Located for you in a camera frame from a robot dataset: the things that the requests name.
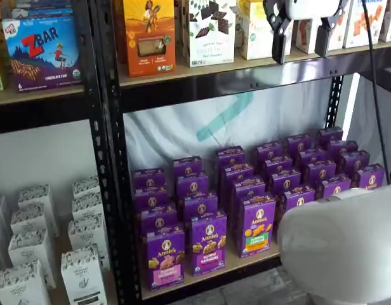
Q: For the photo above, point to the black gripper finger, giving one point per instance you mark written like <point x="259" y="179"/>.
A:
<point x="322" y="39"/>
<point x="279" y="44"/>

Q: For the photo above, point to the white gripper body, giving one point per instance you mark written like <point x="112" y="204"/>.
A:
<point x="311" y="8"/>

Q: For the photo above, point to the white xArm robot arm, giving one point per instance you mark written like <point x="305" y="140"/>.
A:
<point x="341" y="248"/>

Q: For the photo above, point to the cheddar pretzel crackers box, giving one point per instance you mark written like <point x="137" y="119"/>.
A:
<point x="305" y="35"/>

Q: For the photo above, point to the Simple Mills almond bars box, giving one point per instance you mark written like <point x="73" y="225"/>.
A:
<point x="255" y="31"/>

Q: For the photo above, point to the sea salt pretzel crackers box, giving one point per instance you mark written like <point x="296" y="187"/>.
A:
<point x="354" y="28"/>

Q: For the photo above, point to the Simple Mills sweet thins box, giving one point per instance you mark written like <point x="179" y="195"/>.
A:
<point x="211" y="38"/>

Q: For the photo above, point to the white snack box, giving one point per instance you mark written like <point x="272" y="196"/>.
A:
<point x="390" y="19"/>

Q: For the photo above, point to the purple Annie's snack box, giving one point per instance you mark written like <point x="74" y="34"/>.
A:
<point x="278" y="166"/>
<point x="270" y="151"/>
<point x="249" y="187"/>
<point x="328" y="136"/>
<point x="354" y="162"/>
<point x="187" y="166"/>
<point x="319" y="171"/>
<point x="298" y="144"/>
<point x="230" y="157"/>
<point x="343" y="147"/>
<point x="370" y="178"/>
<point x="149" y="181"/>
<point x="286" y="182"/>
<point x="238" y="173"/>
<point x="200" y="206"/>
<point x="151" y="200"/>
<point x="157" y="222"/>
<point x="309" y="156"/>
<point x="193" y="185"/>

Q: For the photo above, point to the orange cracker box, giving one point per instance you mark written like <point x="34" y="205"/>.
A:
<point x="149" y="38"/>

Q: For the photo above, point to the purple Annie's chocolate grahams box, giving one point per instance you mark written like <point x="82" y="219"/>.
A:
<point x="333" y="187"/>

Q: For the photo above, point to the purple Annie's box yellow patch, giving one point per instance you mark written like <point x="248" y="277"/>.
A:
<point x="297" y="200"/>

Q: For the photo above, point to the purple Annie's box green patch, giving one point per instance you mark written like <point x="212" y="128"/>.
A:
<point x="258" y="228"/>

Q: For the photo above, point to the purple Annie's bunny grahams box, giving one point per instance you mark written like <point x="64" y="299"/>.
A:
<point x="209" y="248"/>

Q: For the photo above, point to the blue Clif snack box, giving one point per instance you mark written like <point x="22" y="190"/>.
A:
<point x="43" y="4"/>
<point x="43" y="13"/>

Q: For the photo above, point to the purple Z Bar box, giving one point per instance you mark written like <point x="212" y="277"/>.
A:
<point x="40" y="54"/>

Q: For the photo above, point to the purple Annie's box pink patch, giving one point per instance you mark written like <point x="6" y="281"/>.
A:
<point x="165" y="260"/>

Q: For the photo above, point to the black metal shelving rack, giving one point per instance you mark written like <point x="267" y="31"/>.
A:
<point x="40" y="117"/>
<point x="182" y="95"/>

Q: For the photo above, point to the white backdrop cloth teal logo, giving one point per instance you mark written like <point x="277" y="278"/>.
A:
<point x="182" y="127"/>

